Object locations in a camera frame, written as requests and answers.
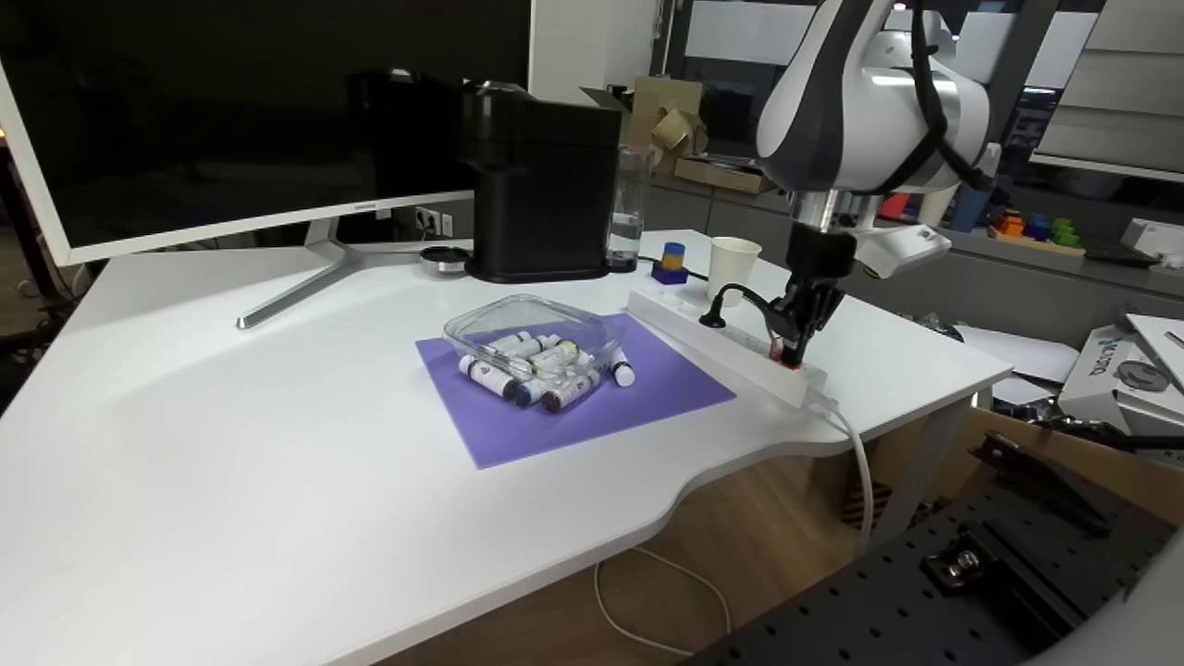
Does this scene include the cardboard box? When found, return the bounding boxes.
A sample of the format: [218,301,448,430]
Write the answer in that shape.
[579,74,769,196]

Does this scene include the clear plastic container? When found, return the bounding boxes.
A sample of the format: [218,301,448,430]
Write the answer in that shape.
[441,287,622,377]

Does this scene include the white power strip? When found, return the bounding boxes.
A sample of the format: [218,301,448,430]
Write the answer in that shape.
[622,287,821,413]

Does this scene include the clear water tank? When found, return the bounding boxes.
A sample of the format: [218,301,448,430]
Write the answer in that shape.
[603,153,653,278]

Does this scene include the small blue object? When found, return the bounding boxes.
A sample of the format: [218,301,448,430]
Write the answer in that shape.
[651,236,693,287]

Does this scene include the stack of papers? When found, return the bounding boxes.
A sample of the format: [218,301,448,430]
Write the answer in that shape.
[1054,310,1184,437]

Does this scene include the grey table leg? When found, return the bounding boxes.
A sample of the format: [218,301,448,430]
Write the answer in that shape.
[862,389,980,547]

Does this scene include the black power cable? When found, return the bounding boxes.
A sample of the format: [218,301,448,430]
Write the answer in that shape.
[633,250,796,340]

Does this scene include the colourful toy blocks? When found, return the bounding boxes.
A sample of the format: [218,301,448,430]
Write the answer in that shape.
[987,204,1086,250]

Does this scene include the white-framed monitor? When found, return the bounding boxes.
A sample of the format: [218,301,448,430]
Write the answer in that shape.
[0,0,542,270]

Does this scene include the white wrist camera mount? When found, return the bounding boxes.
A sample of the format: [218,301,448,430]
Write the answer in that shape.
[848,217,958,281]

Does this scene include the white power strip cord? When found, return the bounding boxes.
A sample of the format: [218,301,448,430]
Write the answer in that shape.
[805,389,879,547]

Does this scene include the black power plug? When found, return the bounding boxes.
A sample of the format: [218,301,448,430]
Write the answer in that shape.
[694,283,744,338]

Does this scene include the black coffee machine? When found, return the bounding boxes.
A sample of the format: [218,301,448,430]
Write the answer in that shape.
[457,77,627,283]

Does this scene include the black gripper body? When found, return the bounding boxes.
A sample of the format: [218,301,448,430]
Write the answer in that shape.
[783,220,858,329]

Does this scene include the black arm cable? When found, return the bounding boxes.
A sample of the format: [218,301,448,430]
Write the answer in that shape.
[906,0,998,196]

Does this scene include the white paper cup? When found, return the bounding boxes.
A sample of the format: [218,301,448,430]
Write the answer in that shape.
[707,234,765,301]

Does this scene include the white cable loop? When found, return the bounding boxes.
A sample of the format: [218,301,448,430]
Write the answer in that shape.
[588,541,741,663]

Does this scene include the purple mat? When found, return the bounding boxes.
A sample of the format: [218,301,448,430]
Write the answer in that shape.
[414,308,741,473]

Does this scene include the white monitor stand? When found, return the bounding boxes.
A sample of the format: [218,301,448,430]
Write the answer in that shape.
[233,217,378,338]

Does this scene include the black perforated breadboard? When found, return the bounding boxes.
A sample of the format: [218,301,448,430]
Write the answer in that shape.
[685,488,1184,666]

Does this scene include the round black puck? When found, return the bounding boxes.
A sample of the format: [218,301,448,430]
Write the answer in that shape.
[414,243,476,272]

